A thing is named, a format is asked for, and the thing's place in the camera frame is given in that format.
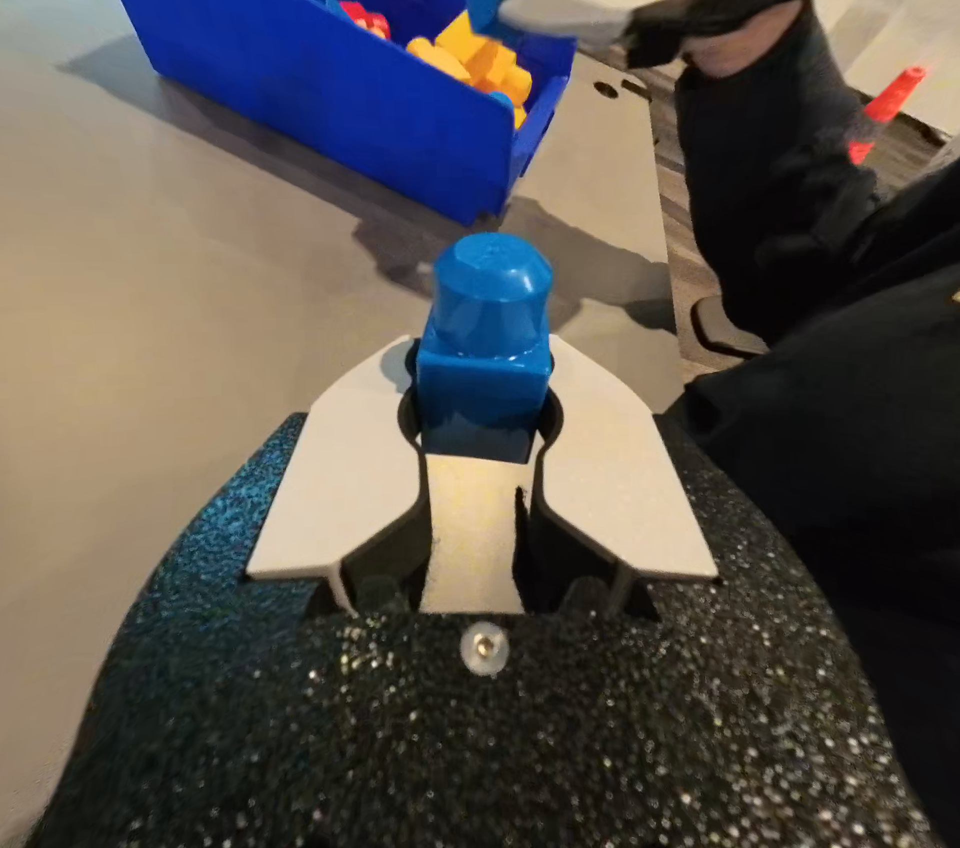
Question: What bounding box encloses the blue plastic bin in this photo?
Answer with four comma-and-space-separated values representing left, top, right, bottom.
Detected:
63, 0, 579, 227

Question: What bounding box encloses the blue single-stud mega block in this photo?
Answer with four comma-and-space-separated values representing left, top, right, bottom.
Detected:
414, 233, 556, 465

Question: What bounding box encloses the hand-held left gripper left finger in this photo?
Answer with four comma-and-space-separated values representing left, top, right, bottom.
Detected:
246, 335, 435, 615

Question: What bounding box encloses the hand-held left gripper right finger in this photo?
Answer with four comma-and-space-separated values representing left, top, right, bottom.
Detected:
513, 335, 721, 615

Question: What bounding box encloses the pile of mixed mega blocks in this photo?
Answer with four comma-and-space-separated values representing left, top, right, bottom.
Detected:
322, 0, 535, 131

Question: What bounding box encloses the dark shoe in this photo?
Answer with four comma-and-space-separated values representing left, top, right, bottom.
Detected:
690, 296, 770, 359

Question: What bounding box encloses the person's black clothing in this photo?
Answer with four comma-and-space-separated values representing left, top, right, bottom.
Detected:
678, 146, 960, 848

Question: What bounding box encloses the orange traffic cone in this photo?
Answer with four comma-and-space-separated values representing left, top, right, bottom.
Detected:
847, 66, 930, 165

